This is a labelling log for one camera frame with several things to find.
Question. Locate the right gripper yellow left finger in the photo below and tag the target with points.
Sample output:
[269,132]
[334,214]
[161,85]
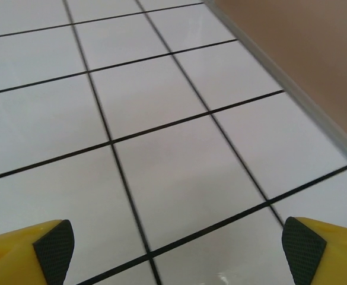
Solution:
[13,258]

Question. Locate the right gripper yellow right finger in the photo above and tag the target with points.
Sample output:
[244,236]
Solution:
[339,255]

